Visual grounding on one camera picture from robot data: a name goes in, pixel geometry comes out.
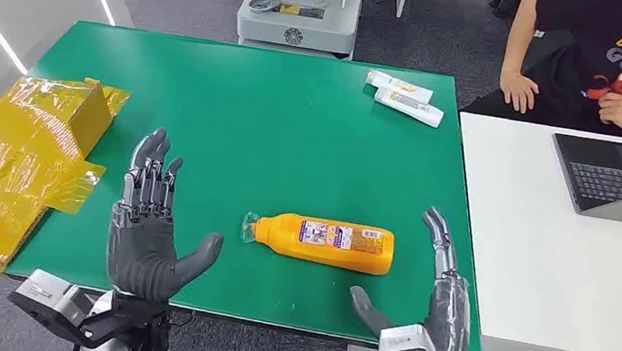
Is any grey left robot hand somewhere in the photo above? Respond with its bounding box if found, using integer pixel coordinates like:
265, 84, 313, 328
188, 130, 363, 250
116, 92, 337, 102
100, 122, 238, 310

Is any yellow taped cardboard box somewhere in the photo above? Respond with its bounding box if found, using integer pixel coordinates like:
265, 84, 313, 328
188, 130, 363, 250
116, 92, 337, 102
0, 67, 133, 287

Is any person's right hand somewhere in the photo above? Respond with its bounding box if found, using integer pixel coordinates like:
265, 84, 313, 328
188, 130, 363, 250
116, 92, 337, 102
495, 69, 542, 116

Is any orange plastic bottle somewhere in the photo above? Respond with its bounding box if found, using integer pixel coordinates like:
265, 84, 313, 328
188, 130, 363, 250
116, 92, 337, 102
237, 207, 399, 279

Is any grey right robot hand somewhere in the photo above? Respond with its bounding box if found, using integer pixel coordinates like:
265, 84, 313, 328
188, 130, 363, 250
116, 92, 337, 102
340, 196, 490, 351

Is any grey laptop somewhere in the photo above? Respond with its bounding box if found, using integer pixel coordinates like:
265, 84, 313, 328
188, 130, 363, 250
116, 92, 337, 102
542, 131, 622, 224

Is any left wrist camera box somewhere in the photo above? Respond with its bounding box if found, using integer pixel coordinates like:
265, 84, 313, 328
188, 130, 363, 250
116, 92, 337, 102
3, 265, 102, 347

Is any white tube with yellow print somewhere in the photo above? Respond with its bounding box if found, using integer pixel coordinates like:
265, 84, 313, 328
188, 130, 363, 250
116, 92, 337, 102
364, 68, 437, 106

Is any person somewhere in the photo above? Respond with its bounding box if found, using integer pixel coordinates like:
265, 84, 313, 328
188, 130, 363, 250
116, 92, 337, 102
459, 0, 622, 144

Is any white tube with grey label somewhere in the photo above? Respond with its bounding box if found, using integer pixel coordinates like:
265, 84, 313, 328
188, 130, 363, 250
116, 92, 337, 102
371, 86, 447, 130

